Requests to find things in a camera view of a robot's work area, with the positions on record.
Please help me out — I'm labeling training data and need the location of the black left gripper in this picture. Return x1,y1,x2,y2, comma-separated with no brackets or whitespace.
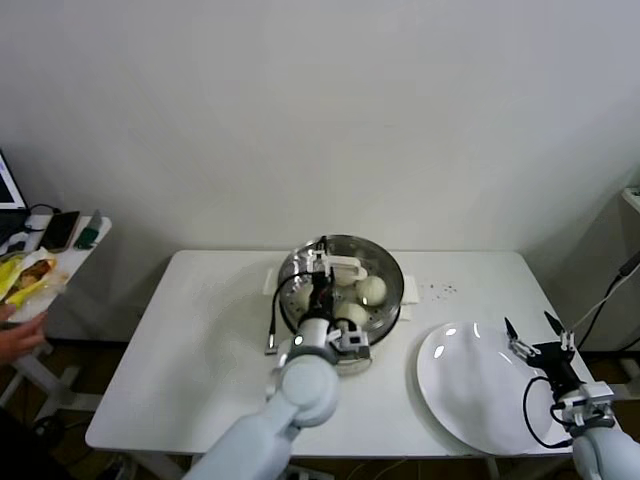
303,235,338,321

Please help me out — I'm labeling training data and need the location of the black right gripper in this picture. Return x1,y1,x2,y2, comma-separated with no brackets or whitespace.
503,310,584,397

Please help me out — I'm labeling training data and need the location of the glass lid with white handle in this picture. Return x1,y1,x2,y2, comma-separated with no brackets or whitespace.
277,234,404,336

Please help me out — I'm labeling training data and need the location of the perforated steel steamer basket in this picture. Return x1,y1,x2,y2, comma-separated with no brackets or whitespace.
262,234,420,350

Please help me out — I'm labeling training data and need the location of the person's bare hand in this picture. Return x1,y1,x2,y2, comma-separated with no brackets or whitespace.
0,304,47,370

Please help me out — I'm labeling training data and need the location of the large white plate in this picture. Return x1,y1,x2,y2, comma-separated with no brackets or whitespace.
414,319,556,456

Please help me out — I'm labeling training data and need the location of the white electric cooker pot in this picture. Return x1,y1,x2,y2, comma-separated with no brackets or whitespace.
277,299,416,377

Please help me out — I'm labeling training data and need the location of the white power strip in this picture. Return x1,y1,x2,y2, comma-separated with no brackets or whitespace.
287,464,326,480

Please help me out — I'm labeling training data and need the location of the white side table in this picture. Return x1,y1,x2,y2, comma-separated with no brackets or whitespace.
0,214,112,416

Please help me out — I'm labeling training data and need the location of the smartphone with orange case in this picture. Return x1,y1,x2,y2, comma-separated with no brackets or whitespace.
39,210,81,252

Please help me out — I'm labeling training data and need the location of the food in yellow wrapper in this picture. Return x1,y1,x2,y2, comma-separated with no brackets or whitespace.
0,248,69,310

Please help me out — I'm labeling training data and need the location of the black laptop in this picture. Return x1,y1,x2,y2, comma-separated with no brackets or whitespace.
0,148,30,246

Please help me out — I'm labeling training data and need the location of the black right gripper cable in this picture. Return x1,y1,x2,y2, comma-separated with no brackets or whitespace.
522,375,574,449

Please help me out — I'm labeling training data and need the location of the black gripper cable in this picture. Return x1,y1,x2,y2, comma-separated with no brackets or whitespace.
522,375,574,449
264,272,315,356

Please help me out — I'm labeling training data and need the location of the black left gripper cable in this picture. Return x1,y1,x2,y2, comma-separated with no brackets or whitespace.
264,272,315,356

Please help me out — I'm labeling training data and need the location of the thin white cable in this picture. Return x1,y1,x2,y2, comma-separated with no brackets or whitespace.
569,272,632,329

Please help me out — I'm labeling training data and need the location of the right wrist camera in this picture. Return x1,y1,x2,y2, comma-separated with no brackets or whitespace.
579,380,617,416

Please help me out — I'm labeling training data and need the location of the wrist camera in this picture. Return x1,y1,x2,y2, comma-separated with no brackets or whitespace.
335,323,373,361
579,380,617,416

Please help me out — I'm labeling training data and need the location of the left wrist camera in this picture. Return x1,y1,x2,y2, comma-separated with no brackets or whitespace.
335,323,373,361

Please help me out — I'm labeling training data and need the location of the black cable with plug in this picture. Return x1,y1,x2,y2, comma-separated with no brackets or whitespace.
574,247,640,351

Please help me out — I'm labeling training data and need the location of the green handled metal scraper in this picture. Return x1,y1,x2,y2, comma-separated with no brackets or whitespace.
74,209,104,250

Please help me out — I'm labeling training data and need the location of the black desk cable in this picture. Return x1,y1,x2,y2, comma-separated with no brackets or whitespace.
27,202,62,232

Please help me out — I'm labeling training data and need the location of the black floor cable coil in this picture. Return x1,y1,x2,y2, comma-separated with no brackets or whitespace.
29,415,66,446

